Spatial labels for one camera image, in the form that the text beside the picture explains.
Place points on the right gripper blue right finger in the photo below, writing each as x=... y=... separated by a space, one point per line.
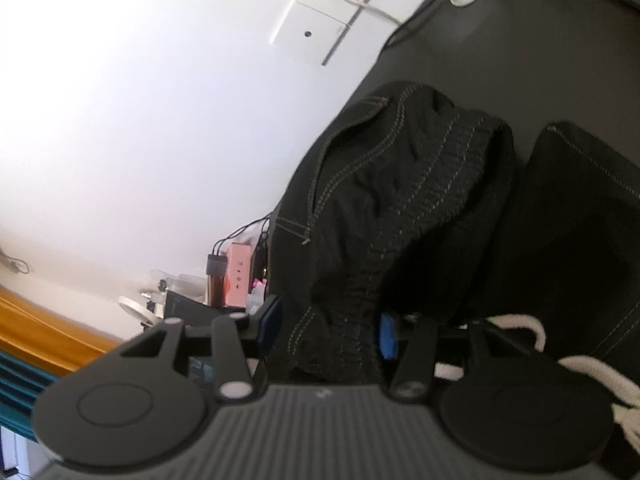
x=408 y=348

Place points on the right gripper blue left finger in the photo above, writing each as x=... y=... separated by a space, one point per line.
x=236 y=338

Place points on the pink power strip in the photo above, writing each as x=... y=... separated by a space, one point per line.
x=237 y=278

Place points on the black charger adapter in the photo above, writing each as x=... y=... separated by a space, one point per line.
x=216 y=265

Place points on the teal curtain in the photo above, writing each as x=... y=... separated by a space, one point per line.
x=20 y=386

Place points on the white wall socket panel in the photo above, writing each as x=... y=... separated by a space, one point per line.
x=315 y=33

